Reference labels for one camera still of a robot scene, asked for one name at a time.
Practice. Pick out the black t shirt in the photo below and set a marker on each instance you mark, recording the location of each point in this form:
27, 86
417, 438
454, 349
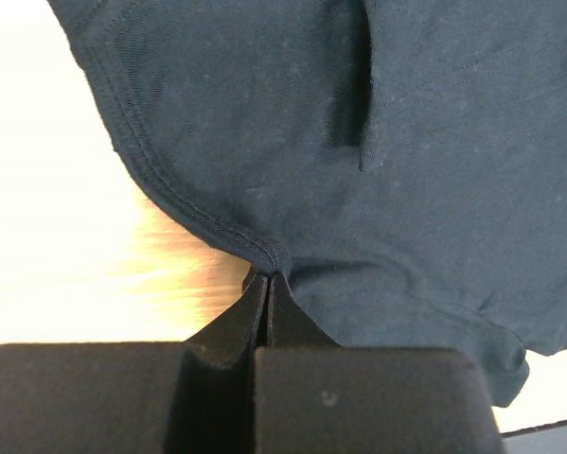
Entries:
403, 163

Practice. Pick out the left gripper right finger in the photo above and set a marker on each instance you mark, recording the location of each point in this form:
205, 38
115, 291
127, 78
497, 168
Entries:
314, 396

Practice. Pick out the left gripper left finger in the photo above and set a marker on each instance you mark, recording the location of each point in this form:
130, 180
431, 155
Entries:
193, 396

